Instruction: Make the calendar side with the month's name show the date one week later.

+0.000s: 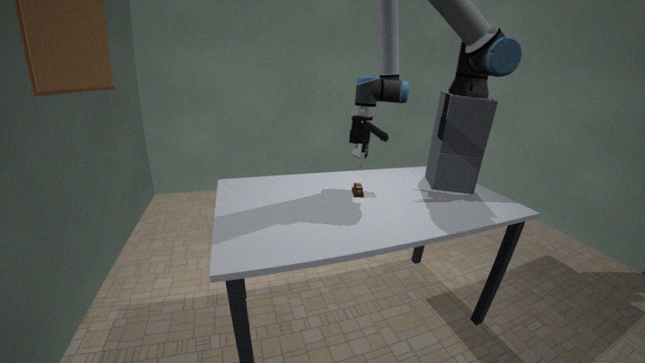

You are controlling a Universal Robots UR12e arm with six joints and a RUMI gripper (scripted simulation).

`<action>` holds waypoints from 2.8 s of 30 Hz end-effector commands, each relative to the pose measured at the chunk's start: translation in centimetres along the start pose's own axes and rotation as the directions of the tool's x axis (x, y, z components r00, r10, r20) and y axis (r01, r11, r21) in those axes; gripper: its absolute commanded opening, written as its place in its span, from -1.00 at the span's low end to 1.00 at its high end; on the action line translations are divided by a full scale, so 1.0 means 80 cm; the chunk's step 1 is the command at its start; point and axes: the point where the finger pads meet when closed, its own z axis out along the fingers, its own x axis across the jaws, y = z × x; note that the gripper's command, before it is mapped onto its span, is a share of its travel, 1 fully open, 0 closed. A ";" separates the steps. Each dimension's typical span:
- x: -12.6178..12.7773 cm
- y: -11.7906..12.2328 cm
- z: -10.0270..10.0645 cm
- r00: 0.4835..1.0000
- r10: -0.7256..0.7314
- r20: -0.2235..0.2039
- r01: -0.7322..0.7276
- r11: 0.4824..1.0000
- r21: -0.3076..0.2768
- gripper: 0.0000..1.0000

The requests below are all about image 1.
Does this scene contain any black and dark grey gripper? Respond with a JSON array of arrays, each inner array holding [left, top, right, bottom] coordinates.
[[349, 116, 372, 167]]

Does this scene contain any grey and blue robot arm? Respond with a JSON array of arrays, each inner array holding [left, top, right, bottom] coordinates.
[[354, 0, 522, 118]]

